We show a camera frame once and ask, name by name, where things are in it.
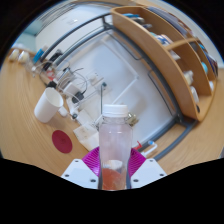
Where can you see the white tissue pack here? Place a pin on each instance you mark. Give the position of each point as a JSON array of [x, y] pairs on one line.
[[87, 135]]

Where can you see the clear plastic bottle white cap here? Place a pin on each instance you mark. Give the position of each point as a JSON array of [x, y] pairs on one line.
[[115, 143]]

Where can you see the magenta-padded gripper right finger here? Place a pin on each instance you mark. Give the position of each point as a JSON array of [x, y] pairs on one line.
[[148, 171]]

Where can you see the flat round red coaster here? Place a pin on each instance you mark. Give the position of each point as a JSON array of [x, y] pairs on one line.
[[62, 141]]

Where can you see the white desk lamp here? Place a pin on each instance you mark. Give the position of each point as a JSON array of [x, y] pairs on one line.
[[137, 77]]

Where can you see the white paper cup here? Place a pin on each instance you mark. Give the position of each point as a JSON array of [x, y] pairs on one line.
[[46, 106]]

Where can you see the translucent blue spray bottle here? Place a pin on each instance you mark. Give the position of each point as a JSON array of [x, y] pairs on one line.
[[149, 149]]

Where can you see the wooden shelf unit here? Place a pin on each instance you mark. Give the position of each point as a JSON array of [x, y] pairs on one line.
[[156, 63]]

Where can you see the small white round object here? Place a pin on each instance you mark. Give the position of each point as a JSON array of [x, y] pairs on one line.
[[24, 56], [14, 55]]

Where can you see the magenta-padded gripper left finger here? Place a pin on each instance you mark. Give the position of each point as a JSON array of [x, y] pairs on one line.
[[78, 171]]

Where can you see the blue tube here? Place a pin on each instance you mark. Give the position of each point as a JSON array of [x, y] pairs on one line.
[[38, 56]]

